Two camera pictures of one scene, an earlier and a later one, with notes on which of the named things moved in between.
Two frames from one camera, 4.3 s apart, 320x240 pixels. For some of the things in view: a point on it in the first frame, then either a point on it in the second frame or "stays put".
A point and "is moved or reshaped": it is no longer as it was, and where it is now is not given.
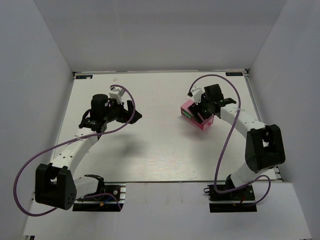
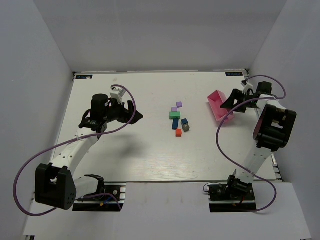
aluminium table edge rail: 249,82 stays put
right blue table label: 234,74 stays put
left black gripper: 124,112 stays put
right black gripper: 200,110 -> 239,99
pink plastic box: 207,123 is moved or reshaped
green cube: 187,114 -> 174,115
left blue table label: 83,76 stays put
